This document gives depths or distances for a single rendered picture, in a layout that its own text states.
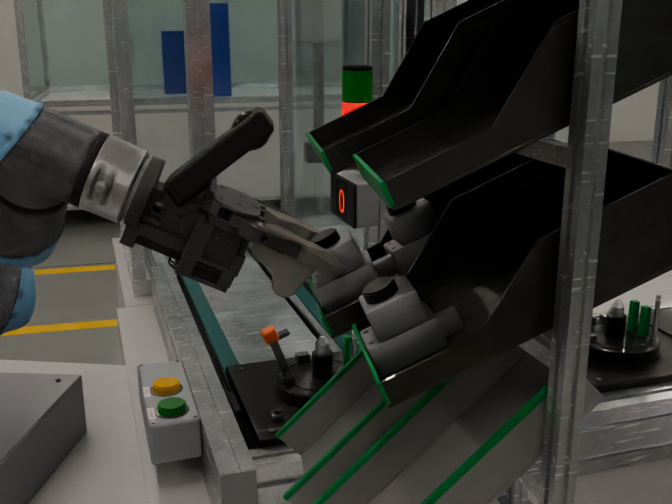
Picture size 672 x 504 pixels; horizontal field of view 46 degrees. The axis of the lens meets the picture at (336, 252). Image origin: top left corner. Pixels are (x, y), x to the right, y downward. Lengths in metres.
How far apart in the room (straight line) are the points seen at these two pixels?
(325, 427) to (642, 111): 10.31
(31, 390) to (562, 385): 0.85
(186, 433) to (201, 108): 1.14
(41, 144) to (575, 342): 0.48
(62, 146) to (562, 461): 0.50
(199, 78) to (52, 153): 1.36
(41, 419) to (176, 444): 0.19
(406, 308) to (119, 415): 0.80
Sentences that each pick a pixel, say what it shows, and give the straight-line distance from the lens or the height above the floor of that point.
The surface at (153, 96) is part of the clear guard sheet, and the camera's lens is 2.35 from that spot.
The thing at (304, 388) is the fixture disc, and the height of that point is 0.99.
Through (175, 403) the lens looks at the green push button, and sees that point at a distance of 1.14.
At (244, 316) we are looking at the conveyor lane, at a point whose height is 0.92.
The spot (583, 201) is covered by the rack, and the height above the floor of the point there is 1.36.
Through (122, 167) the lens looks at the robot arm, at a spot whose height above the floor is 1.35.
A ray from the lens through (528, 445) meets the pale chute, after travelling 0.69.
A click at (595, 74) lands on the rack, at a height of 1.45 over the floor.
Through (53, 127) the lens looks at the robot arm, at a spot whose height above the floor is 1.39.
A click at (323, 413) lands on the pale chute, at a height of 1.04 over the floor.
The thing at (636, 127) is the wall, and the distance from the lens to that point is 11.10.
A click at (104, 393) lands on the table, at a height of 0.86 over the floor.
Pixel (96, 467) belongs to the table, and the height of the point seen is 0.86.
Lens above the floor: 1.48
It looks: 16 degrees down
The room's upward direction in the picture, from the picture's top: straight up
